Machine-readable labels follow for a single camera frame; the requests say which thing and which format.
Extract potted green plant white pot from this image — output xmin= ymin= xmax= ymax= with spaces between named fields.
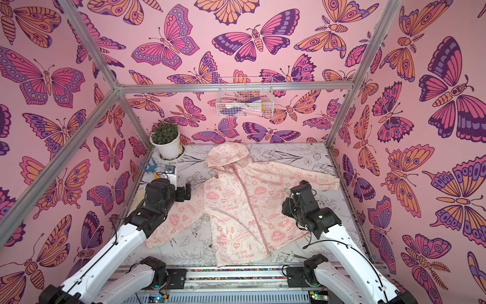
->
xmin=149 ymin=120 xmax=184 ymax=160

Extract pink printed kids jacket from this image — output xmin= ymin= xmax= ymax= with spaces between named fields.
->
xmin=145 ymin=143 xmax=340 ymax=267

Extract blue yellow garden rake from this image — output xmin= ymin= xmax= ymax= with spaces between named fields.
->
xmin=140 ymin=158 xmax=159 ymax=179

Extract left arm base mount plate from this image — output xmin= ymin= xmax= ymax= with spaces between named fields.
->
xmin=150 ymin=269 xmax=187 ymax=290

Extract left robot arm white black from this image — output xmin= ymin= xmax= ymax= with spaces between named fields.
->
xmin=39 ymin=178 xmax=192 ymax=303

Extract white wire basket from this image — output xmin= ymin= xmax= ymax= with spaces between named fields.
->
xmin=214 ymin=76 xmax=275 ymax=119

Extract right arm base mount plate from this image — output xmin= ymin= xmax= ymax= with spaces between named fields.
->
xmin=281 ymin=264 xmax=326 ymax=288

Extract aluminium front rail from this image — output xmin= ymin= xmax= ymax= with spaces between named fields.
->
xmin=108 ymin=264 xmax=346 ymax=303

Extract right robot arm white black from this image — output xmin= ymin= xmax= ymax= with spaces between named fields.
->
xmin=282 ymin=181 xmax=418 ymax=303

